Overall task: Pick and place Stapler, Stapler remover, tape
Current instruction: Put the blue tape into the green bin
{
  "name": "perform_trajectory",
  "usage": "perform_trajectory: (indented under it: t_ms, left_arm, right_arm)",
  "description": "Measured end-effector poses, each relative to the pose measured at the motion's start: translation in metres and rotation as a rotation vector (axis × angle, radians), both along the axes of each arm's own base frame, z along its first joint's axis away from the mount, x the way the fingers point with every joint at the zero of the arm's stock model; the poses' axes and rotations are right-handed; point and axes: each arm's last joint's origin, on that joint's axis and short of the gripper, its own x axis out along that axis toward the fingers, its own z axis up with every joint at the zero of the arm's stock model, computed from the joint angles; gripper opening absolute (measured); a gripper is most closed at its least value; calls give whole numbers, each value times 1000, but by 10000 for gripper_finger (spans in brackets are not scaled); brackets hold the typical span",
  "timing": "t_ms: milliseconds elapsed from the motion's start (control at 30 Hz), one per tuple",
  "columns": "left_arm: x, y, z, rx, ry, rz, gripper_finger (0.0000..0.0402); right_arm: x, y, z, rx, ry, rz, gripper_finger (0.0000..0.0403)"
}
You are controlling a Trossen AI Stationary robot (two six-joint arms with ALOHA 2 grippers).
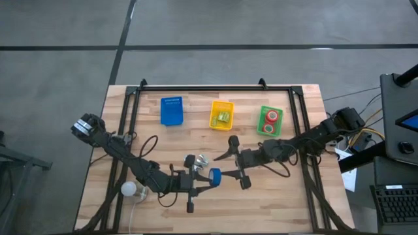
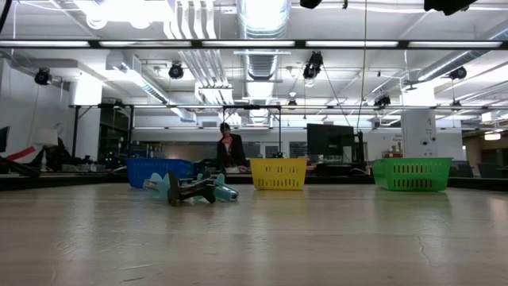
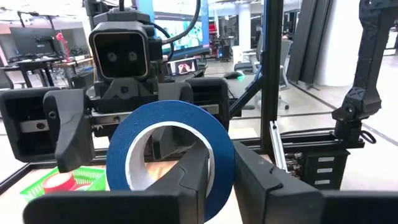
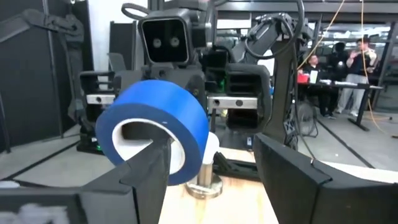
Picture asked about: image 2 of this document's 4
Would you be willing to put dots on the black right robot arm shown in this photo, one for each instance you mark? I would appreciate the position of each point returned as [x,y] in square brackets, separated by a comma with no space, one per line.
[448,5]

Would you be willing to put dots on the person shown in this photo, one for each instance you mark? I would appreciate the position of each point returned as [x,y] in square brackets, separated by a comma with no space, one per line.
[232,151]

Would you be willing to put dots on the yellow plastic basket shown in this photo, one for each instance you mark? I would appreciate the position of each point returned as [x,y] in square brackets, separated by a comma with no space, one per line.
[278,175]

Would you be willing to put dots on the large black monitor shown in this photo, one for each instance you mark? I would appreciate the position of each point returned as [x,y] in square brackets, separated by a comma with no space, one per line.
[329,141]

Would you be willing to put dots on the black ceiling spot lamp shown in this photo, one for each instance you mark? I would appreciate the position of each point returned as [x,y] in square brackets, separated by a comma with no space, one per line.
[175,71]
[42,76]
[313,65]
[383,100]
[458,73]

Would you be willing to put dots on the blue plastic basket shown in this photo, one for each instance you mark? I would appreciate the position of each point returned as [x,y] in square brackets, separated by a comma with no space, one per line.
[155,167]

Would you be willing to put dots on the green plastic basket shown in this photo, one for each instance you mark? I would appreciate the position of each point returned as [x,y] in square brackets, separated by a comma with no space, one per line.
[412,175]

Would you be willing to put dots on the white column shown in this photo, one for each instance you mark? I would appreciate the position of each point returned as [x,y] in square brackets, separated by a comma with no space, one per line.
[418,133]

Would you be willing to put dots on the silver air duct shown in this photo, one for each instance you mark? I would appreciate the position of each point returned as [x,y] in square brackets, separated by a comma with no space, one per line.
[262,39]

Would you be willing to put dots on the black overhead camera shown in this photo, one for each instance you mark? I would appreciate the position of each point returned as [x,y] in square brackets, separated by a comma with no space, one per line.
[309,2]

